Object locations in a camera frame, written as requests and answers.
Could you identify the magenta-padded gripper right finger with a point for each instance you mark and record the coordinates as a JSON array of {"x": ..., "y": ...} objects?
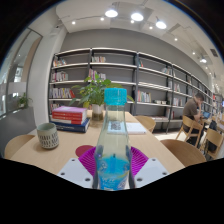
[{"x": 146, "y": 170}]

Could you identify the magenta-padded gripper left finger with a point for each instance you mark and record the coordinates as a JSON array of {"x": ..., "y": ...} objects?
[{"x": 76, "y": 168}]

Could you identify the clear bottle with blue cap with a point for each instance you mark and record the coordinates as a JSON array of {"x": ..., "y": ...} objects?
[{"x": 112, "y": 146}]

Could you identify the flat round red coaster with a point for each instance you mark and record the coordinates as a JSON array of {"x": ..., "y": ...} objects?
[{"x": 81, "y": 150}]

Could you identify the round-backed wooden chair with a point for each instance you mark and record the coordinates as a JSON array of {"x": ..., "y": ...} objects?
[
  {"x": 146, "y": 122},
  {"x": 181, "y": 151}
]

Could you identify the dark blue book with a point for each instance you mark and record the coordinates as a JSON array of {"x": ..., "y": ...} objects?
[{"x": 75, "y": 128}]

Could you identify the white book with square print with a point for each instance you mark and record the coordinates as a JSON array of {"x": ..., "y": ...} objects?
[{"x": 136, "y": 128}]

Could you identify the pale green patterned cup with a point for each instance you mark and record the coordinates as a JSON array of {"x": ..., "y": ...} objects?
[{"x": 47, "y": 136}]

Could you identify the red and white book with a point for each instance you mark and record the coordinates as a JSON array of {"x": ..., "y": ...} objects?
[{"x": 65, "y": 121}]

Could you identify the pink-covered book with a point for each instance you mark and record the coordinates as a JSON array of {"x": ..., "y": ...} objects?
[{"x": 70, "y": 110}]

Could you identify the slatted wooden chair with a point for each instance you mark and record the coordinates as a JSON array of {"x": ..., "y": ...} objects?
[
  {"x": 188, "y": 124},
  {"x": 211, "y": 138}
]

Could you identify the person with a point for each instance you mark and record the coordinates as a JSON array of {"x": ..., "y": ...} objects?
[{"x": 190, "y": 110}]

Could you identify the green potted plant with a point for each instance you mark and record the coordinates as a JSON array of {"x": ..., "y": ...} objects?
[{"x": 93, "y": 93}]

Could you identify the small potted plant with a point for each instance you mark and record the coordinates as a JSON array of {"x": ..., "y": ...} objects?
[{"x": 23, "y": 100}]

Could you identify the grey shelf unit with books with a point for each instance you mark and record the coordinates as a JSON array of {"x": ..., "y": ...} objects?
[{"x": 116, "y": 71}]

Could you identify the group of ceiling lights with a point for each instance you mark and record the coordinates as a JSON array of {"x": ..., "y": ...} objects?
[{"x": 136, "y": 16}]

